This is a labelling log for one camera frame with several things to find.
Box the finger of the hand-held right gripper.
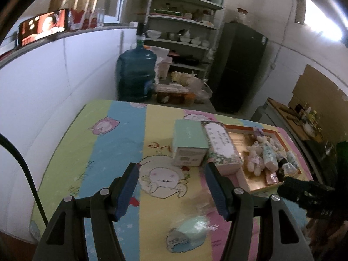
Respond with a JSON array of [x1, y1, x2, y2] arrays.
[[277, 178, 335, 210]]

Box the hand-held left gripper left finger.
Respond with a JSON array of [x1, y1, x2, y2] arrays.
[[34, 163, 139, 261]]

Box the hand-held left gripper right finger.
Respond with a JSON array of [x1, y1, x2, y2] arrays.
[[205, 162, 314, 261]]

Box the pink plush bear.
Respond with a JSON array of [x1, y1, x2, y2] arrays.
[[246, 141, 265, 173]]

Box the orange rimmed tray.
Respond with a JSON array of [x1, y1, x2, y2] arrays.
[[224, 124, 301, 195]]

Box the floral tissue box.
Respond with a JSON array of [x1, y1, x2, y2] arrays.
[[201, 122, 244, 175]]

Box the mint green box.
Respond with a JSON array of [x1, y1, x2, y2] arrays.
[[172, 119, 210, 166]]

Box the row of condiment bottles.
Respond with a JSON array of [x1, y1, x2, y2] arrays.
[[295, 103, 325, 139]]

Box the wooden counter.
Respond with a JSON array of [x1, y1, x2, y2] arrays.
[[250, 97, 335, 153]]

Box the cardboard sheet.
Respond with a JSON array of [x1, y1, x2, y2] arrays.
[[288, 65, 348, 120]]

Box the clear food containers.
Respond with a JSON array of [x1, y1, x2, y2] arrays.
[[154, 84, 196, 105]]

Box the plastic bag of food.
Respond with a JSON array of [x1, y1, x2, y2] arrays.
[[170, 71, 213, 104]]

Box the blue water jug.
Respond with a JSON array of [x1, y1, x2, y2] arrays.
[[116, 37, 157, 102]]

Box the black refrigerator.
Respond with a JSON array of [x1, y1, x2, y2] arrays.
[[209, 22, 269, 114]]

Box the white plastic jug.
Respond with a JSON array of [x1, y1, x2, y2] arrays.
[[158, 57, 173, 80]]

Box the white metal shelf rack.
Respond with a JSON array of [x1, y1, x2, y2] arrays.
[[144, 0, 226, 106]]

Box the bright window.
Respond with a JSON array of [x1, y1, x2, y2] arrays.
[[302, 0, 344, 44]]

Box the clear drinking glass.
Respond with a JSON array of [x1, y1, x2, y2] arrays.
[[96, 8, 106, 27]]

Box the jar with brown lid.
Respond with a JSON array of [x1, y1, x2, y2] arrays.
[[236, 8, 249, 23]]

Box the smartphone with lit screen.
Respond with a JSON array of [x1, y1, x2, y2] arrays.
[[18, 9, 68, 47]]

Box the white framed window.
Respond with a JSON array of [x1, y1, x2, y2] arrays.
[[105, 0, 131, 23]]

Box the black cable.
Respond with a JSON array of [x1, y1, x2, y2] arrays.
[[0, 134, 48, 223]]

